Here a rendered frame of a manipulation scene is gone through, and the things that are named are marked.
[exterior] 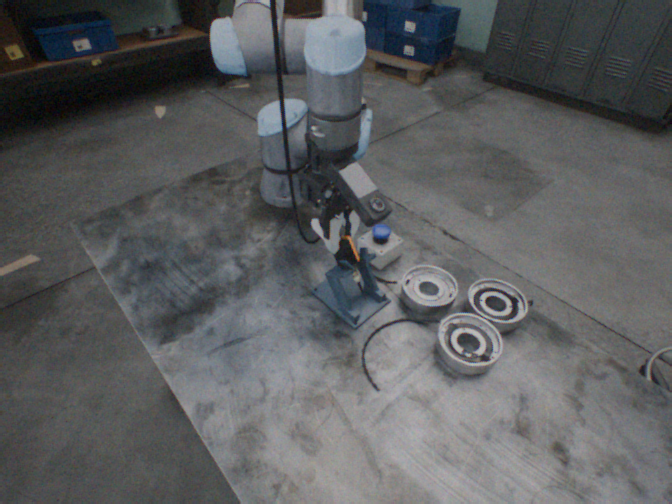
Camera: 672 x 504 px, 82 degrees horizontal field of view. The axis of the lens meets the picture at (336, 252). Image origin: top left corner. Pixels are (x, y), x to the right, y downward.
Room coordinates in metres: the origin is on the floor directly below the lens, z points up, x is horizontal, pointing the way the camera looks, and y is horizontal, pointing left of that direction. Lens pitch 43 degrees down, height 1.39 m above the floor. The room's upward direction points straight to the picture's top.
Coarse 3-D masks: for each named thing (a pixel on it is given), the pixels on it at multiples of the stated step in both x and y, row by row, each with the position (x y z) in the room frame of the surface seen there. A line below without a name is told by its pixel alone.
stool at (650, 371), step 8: (656, 352) 0.71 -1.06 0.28; (664, 352) 0.71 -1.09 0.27; (648, 360) 0.68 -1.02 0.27; (664, 360) 0.69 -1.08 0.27; (640, 368) 0.80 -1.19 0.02; (648, 368) 0.65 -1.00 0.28; (656, 368) 0.76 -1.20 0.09; (648, 376) 0.63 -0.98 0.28; (656, 376) 0.73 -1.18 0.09; (664, 384) 0.70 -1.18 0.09
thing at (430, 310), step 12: (408, 276) 0.53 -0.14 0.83; (444, 276) 0.53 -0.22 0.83; (420, 288) 0.52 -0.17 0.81; (432, 288) 0.52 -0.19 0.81; (456, 288) 0.49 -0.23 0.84; (408, 300) 0.47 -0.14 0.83; (432, 300) 0.47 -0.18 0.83; (420, 312) 0.45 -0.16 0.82; (432, 312) 0.45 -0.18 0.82; (444, 312) 0.47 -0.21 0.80
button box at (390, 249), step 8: (368, 232) 0.65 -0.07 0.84; (360, 240) 0.62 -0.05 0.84; (368, 240) 0.62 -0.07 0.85; (376, 240) 0.62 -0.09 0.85; (384, 240) 0.62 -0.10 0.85; (392, 240) 0.62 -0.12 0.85; (400, 240) 0.62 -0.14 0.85; (368, 248) 0.61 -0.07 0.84; (376, 248) 0.60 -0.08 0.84; (384, 248) 0.60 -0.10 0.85; (392, 248) 0.60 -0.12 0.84; (400, 248) 0.62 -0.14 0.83; (384, 256) 0.59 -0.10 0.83; (392, 256) 0.60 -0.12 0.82; (376, 264) 0.59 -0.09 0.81; (384, 264) 0.59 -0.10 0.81
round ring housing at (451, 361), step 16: (448, 320) 0.42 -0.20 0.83; (464, 320) 0.43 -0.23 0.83; (480, 320) 0.42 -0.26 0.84; (464, 336) 0.40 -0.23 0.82; (480, 336) 0.39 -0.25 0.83; (496, 336) 0.39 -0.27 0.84; (448, 352) 0.35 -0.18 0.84; (480, 352) 0.36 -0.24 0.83; (496, 352) 0.36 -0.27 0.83; (464, 368) 0.33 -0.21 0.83; (480, 368) 0.33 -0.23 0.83
